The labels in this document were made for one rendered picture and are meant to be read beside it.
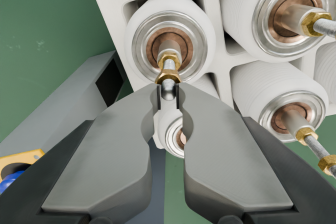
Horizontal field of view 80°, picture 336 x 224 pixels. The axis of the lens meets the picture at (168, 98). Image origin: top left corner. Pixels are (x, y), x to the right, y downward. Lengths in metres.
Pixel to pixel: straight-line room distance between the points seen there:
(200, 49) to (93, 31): 0.32
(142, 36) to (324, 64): 0.25
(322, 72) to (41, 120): 0.37
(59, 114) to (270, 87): 0.25
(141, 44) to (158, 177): 0.30
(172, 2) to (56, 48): 0.38
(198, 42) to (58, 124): 0.17
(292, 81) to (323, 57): 0.11
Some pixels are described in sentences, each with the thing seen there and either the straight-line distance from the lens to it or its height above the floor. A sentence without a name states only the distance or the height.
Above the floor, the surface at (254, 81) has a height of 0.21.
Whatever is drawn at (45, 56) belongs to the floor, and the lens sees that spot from 0.56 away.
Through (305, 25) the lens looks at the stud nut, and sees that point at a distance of 0.20.
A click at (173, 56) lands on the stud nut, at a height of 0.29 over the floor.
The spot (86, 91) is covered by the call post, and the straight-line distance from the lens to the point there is 0.32.
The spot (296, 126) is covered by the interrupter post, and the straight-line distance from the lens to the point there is 0.26.
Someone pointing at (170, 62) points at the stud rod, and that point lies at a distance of 0.16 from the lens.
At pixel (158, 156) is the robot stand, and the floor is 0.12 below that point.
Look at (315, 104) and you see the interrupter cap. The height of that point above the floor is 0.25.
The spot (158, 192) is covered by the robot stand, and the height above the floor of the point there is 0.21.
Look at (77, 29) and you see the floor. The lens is 0.50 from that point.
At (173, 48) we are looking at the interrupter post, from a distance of 0.18.
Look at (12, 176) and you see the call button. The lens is 0.25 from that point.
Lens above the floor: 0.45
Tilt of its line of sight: 60 degrees down
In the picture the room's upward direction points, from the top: 179 degrees counter-clockwise
